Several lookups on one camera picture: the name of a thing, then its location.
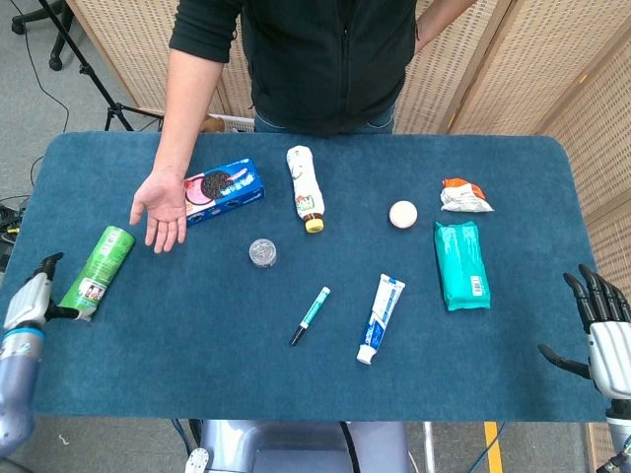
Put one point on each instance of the green cylindrical can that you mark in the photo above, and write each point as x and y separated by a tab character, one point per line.
98	272

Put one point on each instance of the person's black jacket torso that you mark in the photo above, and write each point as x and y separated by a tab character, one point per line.
315	59

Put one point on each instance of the white orange snack bag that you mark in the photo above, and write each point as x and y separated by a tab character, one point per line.
463	196

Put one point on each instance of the teal marker pen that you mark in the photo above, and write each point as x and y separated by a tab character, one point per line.
310	315

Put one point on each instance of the white bottle yellow cap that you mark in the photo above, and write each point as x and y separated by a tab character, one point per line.
305	186

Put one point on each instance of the person's open hand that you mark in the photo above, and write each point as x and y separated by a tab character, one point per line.
160	209

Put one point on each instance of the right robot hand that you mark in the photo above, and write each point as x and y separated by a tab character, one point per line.
607	340

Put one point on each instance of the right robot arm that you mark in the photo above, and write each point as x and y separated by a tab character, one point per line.
620	433

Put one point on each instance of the person's forearm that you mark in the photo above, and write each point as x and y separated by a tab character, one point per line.
189	98

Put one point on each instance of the robot torso base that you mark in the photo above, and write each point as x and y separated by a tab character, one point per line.
296	446

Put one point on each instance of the teal tissue pack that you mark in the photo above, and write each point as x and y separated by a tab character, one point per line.
461	266

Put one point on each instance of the blue cookie box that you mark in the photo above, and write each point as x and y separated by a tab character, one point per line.
226	191

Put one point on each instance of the white blue toothpaste tube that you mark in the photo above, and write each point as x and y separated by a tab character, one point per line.
380	317

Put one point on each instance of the blue table mat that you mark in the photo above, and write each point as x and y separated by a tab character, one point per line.
305	345

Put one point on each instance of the white round ball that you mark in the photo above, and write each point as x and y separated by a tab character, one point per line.
403	214

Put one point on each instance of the black tripod stand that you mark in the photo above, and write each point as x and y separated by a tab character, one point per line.
89	74

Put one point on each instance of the black office chair base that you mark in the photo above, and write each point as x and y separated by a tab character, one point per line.
42	24

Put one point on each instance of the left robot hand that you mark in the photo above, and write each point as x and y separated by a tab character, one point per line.
30	298

